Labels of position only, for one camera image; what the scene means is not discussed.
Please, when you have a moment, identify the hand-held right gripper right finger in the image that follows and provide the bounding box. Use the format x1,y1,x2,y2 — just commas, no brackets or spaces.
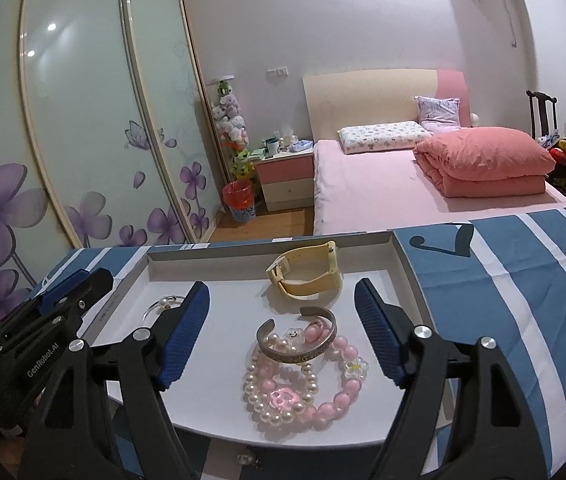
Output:
354,278,548,480

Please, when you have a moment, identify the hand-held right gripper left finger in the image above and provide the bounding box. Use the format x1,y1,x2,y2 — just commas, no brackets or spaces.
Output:
18,281,211,480

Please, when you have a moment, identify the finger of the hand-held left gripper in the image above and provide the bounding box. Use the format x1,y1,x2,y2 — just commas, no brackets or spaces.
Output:
43,268,114,333
28,268,88,313

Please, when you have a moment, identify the pink ring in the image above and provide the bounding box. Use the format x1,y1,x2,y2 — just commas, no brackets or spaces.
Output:
307,316,336,343

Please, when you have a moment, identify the white shallow box tray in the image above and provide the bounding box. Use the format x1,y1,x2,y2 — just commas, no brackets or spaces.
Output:
80,235,456,448

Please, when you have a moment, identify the pink bead bracelet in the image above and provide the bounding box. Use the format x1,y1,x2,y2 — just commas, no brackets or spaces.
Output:
250,332,370,421

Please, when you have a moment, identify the white pearl bracelet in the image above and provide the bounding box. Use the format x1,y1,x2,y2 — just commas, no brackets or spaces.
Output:
244,355,320,427

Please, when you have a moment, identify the silver cuff bangle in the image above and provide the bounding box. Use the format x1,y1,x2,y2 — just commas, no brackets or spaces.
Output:
255,306,338,364

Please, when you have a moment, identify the thin bangle with pearl ends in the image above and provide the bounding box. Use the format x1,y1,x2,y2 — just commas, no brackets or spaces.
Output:
144,295,187,331

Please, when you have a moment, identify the yellow wrist watch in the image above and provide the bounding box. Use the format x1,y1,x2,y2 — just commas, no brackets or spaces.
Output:
266,241,342,298

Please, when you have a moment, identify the blue white striped blanket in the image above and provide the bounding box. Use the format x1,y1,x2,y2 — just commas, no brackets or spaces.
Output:
38,207,566,480

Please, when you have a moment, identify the red waste bin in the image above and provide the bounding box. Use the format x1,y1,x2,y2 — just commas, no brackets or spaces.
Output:
222,180,256,222

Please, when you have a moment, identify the bed with pink sheet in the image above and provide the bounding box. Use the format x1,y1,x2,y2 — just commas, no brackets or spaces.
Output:
311,137,566,236

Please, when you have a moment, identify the floral sliding door wardrobe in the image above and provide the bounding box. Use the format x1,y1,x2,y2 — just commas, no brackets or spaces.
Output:
0,0,224,341

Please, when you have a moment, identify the pink cream nightstand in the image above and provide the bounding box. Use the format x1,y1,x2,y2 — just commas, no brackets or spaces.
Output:
254,150,314,212

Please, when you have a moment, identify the white printed pillow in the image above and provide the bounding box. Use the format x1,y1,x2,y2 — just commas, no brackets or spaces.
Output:
338,121,434,155

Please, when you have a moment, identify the folded coral quilt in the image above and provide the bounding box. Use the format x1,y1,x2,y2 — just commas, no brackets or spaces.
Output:
414,127,557,198

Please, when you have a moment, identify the plush toy bouquet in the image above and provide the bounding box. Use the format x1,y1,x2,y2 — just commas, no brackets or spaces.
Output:
211,77,254,183

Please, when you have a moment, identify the small purple pillow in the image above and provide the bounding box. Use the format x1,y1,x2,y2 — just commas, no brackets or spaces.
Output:
414,95,462,133

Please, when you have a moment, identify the cream pink headboard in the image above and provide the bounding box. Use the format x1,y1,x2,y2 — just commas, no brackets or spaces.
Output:
302,68,472,142

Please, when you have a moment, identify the dark wooden chair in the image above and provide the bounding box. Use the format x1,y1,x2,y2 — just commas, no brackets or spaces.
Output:
526,90,561,143

